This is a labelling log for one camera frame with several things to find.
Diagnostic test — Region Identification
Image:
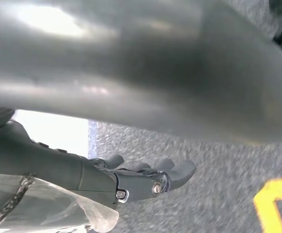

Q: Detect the clear plastic cover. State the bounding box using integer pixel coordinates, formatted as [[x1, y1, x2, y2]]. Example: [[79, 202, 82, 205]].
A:
[[0, 173, 119, 233]]

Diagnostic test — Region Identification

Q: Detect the yellow floor tape outline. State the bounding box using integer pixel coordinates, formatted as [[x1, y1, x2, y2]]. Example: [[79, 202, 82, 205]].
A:
[[252, 177, 282, 233]]

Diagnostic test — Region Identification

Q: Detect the braided grey cable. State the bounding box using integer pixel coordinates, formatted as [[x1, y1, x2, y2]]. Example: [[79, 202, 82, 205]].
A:
[[0, 176, 35, 233]]

